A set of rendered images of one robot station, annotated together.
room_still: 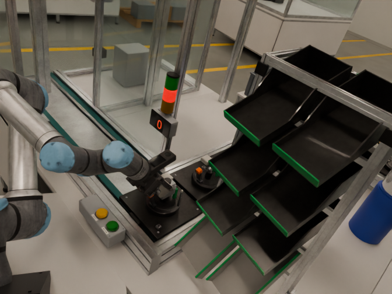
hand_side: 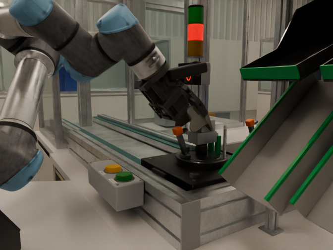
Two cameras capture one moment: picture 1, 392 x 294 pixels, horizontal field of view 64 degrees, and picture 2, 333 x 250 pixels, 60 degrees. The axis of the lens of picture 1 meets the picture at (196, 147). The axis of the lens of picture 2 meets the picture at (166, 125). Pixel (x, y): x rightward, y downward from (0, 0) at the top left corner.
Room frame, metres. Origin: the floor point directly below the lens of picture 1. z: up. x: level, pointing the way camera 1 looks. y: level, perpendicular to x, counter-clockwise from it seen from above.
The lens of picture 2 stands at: (0.14, -0.11, 1.19)
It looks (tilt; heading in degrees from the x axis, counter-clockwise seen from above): 9 degrees down; 21
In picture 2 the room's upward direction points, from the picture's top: straight up
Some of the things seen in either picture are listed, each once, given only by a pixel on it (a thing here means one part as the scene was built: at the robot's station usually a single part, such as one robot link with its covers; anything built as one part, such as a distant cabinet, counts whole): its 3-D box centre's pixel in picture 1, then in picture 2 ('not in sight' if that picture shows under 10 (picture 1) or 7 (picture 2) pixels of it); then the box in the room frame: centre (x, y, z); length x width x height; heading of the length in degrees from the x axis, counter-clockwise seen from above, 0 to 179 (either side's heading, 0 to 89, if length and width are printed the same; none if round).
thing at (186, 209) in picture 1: (161, 205); (201, 165); (0.87, 0.07, 0.96); 0.24 x 0.24 x 0.02; 53
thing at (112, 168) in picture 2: (101, 213); (113, 169); (0.75, 0.27, 0.96); 0.04 x 0.04 x 0.02
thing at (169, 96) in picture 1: (170, 93); (195, 32); (1.08, 0.15, 1.34); 0.05 x 0.05 x 0.05
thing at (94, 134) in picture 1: (123, 168); (154, 156); (1.07, 0.29, 0.91); 0.84 x 0.28 x 0.10; 53
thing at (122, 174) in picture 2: (112, 226); (124, 178); (0.71, 0.21, 0.96); 0.04 x 0.04 x 0.02
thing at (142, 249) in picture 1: (90, 185); (110, 164); (0.92, 0.38, 0.91); 0.89 x 0.06 x 0.11; 53
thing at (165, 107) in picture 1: (167, 105); (195, 48); (1.08, 0.15, 1.29); 0.05 x 0.05 x 0.05
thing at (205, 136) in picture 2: (168, 185); (205, 128); (0.88, 0.06, 1.06); 0.08 x 0.04 x 0.07; 143
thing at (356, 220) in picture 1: (379, 212); not in sight; (1.14, -0.89, 1.00); 0.16 x 0.16 x 0.27
